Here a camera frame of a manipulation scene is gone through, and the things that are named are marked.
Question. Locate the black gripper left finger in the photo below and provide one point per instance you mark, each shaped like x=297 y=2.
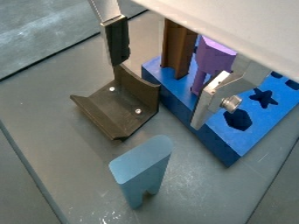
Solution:
x=114 y=28

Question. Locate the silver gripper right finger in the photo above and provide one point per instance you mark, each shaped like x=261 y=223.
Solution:
x=220 y=94

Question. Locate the light blue two-pronged block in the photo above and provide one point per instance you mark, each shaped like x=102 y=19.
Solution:
x=140 y=169

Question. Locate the blue foam shape board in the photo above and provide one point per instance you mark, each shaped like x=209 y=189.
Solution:
x=230 y=133

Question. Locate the purple two-pronged block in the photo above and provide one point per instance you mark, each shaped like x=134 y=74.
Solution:
x=214 y=58

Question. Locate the tall brown block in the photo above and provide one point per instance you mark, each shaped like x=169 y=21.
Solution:
x=178 y=48

